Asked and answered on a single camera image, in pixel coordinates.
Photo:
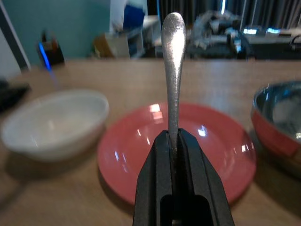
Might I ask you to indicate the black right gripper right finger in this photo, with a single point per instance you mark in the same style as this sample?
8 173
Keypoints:
200 179

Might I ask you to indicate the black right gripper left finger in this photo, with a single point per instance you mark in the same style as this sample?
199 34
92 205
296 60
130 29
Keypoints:
152 183

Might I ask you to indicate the silver metal spoon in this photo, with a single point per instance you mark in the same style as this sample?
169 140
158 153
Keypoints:
173 58

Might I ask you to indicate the pink round plate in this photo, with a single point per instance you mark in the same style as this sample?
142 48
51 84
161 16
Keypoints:
218 150

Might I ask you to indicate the steel bowl with red outside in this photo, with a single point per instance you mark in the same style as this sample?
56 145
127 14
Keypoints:
275 127

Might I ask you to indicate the white bowl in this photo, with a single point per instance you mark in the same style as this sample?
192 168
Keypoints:
54 124

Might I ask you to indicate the tan cardboard box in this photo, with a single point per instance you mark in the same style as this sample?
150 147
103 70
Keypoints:
111 46

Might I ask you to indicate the grey clutter pile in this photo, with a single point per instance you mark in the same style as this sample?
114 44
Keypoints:
211 30

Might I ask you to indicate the flat black object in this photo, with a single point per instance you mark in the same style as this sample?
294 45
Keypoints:
11 95

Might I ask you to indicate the black device with blue light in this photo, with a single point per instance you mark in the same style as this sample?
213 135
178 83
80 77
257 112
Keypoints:
50 51

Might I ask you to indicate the blue container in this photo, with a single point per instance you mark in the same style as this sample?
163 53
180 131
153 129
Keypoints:
133 16

